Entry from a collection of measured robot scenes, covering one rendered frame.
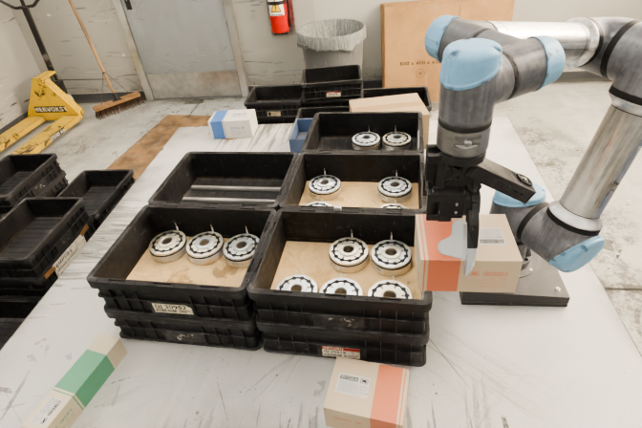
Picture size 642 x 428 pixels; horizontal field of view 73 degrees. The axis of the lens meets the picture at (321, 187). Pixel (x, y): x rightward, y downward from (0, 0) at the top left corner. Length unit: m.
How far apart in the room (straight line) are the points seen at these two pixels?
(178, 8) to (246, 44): 0.67
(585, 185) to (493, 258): 0.37
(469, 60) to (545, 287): 0.81
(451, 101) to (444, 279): 0.31
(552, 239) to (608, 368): 0.31
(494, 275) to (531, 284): 0.50
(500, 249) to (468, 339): 0.44
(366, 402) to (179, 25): 3.87
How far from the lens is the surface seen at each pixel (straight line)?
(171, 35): 4.46
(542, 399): 1.13
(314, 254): 1.17
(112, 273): 1.24
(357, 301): 0.93
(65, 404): 1.20
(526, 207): 1.16
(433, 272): 0.76
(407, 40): 3.91
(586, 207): 1.09
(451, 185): 0.71
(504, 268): 0.78
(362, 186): 1.40
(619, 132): 1.03
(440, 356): 1.14
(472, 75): 0.60
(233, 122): 2.06
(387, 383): 1.00
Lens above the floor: 1.64
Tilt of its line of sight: 35 degrees down
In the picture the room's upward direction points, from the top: 6 degrees counter-clockwise
